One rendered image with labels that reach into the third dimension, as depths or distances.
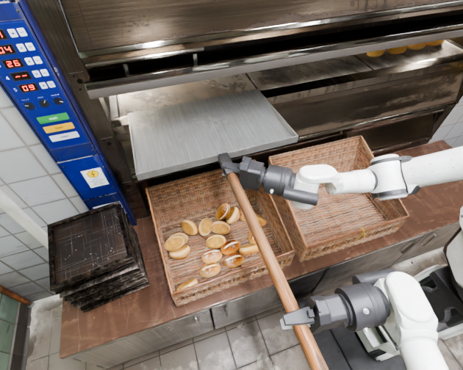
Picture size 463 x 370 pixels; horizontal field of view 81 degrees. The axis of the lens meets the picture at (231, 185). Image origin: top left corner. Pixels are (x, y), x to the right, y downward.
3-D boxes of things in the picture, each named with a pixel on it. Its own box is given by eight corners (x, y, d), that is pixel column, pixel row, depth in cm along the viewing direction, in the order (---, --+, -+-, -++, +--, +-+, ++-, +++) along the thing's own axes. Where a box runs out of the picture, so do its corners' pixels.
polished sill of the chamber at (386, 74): (114, 126, 107) (110, 118, 104) (467, 59, 143) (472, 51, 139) (115, 136, 103) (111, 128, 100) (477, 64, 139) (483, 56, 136)
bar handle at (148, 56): (92, 85, 76) (92, 83, 77) (206, 67, 83) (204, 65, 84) (84, 64, 72) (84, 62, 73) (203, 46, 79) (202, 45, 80)
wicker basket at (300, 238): (261, 189, 158) (266, 155, 137) (345, 167, 169) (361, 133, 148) (299, 264, 129) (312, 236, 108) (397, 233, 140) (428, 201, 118)
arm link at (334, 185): (296, 165, 78) (337, 161, 81) (289, 189, 84) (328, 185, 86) (306, 178, 73) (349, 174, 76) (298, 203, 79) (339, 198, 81)
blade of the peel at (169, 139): (297, 142, 95) (298, 136, 93) (138, 180, 84) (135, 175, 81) (258, 89, 117) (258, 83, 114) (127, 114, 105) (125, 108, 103)
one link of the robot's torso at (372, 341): (370, 313, 149) (406, 286, 111) (395, 353, 137) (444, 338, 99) (345, 324, 147) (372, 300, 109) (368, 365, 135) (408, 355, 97)
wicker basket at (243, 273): (156, 219, 145) (142, 186, 124) (252, 191, 157) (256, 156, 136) (175, 309, 116) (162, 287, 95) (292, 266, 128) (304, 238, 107)
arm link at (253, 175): (244, 175, 91) (279, 183, 89) (237, 197, 85) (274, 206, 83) (245, 147, 81) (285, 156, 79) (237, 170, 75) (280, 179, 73)
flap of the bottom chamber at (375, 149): (147, 208, 140) (135, 175, 129) (426, 136, 175) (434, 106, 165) (148, 213, 136) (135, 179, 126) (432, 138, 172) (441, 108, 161)
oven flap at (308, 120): (132, 175, 120) (118, 132, 109) (451, 102, 155) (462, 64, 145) (132, 179, 116) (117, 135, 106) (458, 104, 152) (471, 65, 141)
